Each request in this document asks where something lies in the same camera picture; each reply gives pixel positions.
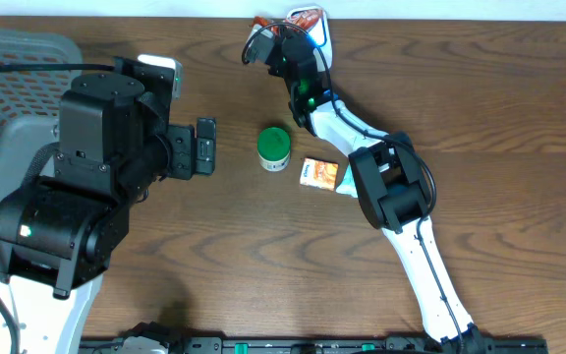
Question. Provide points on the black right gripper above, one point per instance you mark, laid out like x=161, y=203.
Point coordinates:
x=273, y=64

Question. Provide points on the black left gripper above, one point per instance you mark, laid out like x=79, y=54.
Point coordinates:
x=198, y=160

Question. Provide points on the orange candy bar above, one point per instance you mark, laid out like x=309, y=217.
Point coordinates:
x=305, y=19

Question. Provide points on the orange tissue pack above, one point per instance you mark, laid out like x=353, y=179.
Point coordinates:
x=319, y=174

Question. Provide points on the teal wet wipes pack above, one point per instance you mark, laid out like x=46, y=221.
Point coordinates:
x=347, y=186

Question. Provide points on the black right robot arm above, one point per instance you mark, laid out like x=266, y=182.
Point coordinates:
x=395, y=188

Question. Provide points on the white barcode scanner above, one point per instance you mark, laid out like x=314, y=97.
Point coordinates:
x=320, y=35

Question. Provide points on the green lid jar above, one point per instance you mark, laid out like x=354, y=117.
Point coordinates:
x=274, y=149

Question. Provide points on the dark grey plastic basket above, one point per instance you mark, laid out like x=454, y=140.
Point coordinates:
x=8, y=123

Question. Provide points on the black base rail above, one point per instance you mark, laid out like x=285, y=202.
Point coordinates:
x=391, y=344

